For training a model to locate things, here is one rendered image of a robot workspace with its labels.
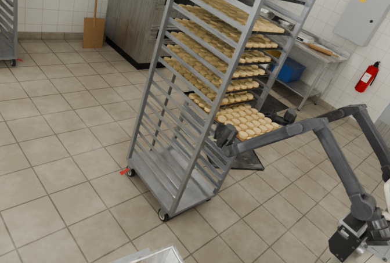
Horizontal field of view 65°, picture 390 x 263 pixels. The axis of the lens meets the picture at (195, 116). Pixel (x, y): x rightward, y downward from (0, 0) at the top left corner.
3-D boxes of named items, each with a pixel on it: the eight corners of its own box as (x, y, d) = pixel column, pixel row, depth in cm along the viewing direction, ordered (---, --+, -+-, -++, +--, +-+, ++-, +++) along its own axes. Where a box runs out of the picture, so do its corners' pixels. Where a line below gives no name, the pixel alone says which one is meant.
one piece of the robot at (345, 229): (370, 244, 154) (397, 217, 143) (349, 271, 135) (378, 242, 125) (342, 220, 163) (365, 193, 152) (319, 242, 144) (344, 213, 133)
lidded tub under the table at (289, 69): (268, 72, 507) (275, 58, 493) (281, 69, 539) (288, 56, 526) (286, 83, 488) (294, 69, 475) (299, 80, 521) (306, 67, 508)
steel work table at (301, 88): (215, 55, 563) (234, 2, 513) (238, 54, 613) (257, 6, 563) (299, 112, 468) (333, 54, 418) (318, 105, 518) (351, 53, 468)
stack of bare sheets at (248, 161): (212, 168, 293) (212, 166, 291) (200, 141, 324) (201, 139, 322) (263, 170, 316) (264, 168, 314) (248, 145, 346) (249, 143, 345)
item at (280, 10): (301, 23, 171) (303, 18, 169) (298, 23, 169) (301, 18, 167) (225, -16, 205) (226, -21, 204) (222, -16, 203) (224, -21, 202)
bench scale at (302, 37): (288, 36, 473) (291, 31, 469) (296, 35, 498) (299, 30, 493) (306, 44, 461) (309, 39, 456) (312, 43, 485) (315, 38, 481)
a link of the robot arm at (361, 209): (318, 110, 121) (325, 108, 129) (288, 125, 129) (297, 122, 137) (377, 218, 112) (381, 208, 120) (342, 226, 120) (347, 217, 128)
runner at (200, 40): (239, 69, 158) (241, 64, 157) (235, 69, 156) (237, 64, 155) (169, 19, 193) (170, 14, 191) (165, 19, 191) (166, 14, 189)
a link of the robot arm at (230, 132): (227, 157, 150) (236, 154, 157) (239, 140, 145) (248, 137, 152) (211, 141, 156) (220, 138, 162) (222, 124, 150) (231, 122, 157)
